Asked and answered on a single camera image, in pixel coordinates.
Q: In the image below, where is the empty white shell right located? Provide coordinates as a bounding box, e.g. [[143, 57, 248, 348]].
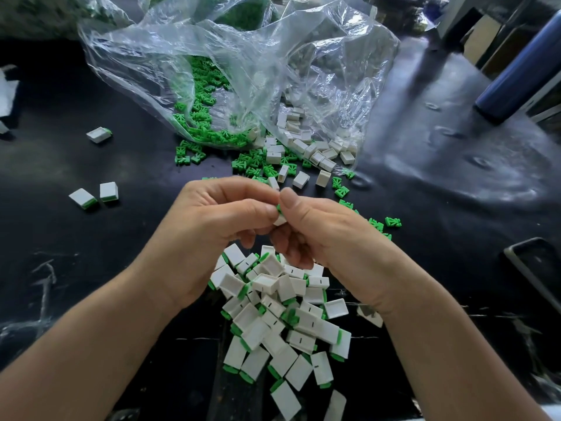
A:
[[356, 304, 384, 328]]

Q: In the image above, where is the person's left forearm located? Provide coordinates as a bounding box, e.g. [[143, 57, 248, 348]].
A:
[[0, 274, 185, 421]]

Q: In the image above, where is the plastic bag full of green pieces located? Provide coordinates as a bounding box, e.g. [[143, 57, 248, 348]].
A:
[[144, 0, 277, 32]]

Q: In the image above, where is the pile of green clips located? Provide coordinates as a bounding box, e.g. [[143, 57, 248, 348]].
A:
[[171, 55, 403, 242]]

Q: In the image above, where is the pile of assembled white-green pieces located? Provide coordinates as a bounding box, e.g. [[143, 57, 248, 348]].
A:
[[207, 243, 352, 421]]

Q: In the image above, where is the brown cardboard box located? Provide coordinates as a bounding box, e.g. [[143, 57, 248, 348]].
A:
[[465, 11, 506, 65]]

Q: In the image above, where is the black smartphone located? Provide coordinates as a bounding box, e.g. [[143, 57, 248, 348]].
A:
[[504, 236, 561, 316]]

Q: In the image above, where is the white metal frame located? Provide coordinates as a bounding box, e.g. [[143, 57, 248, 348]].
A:
[[438, 0, 561, 65]]

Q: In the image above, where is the clear plastic bag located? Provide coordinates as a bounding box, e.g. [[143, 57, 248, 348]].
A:
[[77, 0, 401, 153]]

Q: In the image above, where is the white paper sheet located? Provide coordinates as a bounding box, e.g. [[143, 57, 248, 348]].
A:
[[0, 70, 19, 119]]

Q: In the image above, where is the large bag of assembled pieces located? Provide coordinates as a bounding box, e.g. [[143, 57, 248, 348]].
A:
[[0, 0, 134, 39]]

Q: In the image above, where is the person's left hand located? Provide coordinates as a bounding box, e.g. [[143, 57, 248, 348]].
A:
[[138, 177, 283, 314]]

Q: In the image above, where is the heap of white caps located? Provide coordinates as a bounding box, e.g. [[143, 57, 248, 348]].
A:
[[263, 105, 359, 191]]

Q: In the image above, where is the person's right forearm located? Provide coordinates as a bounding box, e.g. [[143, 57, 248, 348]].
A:
[[372, 280, 552, 421]]

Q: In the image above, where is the person's right hand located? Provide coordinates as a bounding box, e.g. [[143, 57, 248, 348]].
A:
[[269, 187, 411, 316]]

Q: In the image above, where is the blue cylinder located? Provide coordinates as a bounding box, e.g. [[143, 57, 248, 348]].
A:
[[475, 11, 561, 125]]

